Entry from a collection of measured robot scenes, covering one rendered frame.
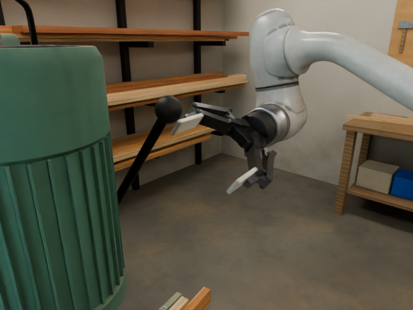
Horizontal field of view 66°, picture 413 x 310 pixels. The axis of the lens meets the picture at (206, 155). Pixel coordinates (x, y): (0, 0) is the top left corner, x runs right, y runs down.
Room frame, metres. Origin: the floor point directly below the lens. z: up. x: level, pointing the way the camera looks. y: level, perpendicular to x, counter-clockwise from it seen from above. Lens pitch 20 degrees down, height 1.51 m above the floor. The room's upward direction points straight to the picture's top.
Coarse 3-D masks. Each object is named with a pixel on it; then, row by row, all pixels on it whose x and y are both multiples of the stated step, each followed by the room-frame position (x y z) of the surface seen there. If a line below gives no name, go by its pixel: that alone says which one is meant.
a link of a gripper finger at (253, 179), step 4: (256, 172) 0.50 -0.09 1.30; (252, 176) 0.49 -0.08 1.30; (256, 176) 0.49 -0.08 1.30; (264, 176) 0.50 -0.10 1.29; (248, 180) 0.47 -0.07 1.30; (252, 180) 0.47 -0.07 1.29; (256, 180) 0.48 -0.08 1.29; (260, 180) 0.50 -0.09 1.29; (264, 180) 0.49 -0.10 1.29; (244, 184) 0.47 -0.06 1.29; (248, 184) 0.47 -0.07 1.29; (252, 184) 0.47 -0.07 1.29; (260, 184) 0.50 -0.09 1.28; (264, 184) 0.49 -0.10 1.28; (268, 184) 0.49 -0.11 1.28
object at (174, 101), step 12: (168, 96) 0.39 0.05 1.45; (156, 108) 0.39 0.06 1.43; (168, 108) 0.38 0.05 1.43; (180, 108) 0.39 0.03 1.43; (156, 120) 0.40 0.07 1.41; (168, 120) 0.38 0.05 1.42; (156, 132) 0.40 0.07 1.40; (144, 144) 0.41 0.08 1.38; (144, 156) 0.42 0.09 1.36; (132, 168) 0.43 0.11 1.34; (132, 180) 0.44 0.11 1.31; (120, 192) 0.45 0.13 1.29
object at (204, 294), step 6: (204, 288) 0.62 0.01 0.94; (198, 294) 0.60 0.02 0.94; (204, 294) 0.60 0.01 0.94; (210, 294) 0.61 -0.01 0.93; (192, 300) 0.58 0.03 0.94; (198, 300) 0.58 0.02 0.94; (204, 300) 0.59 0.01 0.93; (210, 300) 0.61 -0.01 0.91; (186, 306) 0.56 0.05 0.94; (192, 306) 0.56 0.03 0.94; (198, 306) 0.57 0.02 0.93; (204, 306) 0.59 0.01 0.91
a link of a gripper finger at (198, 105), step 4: (192, 104) 0.58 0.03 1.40; (196, 104) 0.58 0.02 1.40; (200, 104) 0.59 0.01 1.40; (204, 104) 0.60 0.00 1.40; (200, 108) 0.59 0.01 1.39; (204, 108) 0.59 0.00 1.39; (208, 108) 0.59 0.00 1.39; (212, 108) 0.60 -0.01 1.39; (216, 108) 0.61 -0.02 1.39; (220, 108) 0.62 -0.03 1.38; (224, 108) 0.62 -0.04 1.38; (228, 108) 0.63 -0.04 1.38; (188, 112) 0.59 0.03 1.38; (208, 112) 0.60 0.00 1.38; (212, 112) 0.60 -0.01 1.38; (216, 112) 0.61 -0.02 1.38; (220, 112) 0.61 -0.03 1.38; (224, 112) 0.62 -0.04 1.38
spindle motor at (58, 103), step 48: (0, 48) 0.26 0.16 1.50; (48, 48) 0.28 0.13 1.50; (96, 48) 0.35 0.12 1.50; (0, 96) 0.25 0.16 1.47; (48, 96) 0.26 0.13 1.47; (96, 96) 0.31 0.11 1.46; (0, 144) 0.24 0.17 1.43; (48, 144) 0.26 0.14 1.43; (96, 144) 0.31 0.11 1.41; (0, 192) 0.25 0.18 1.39; (48, 192) 0.26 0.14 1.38; (96, 192) 0.30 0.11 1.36; (0, 240) 0.24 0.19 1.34; (48, 240) 0.26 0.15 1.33; (96, 240) 0.29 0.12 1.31; (0, 288) 0.24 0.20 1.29; (48, 288) 0.25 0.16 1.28; (96, 288) 0.28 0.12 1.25
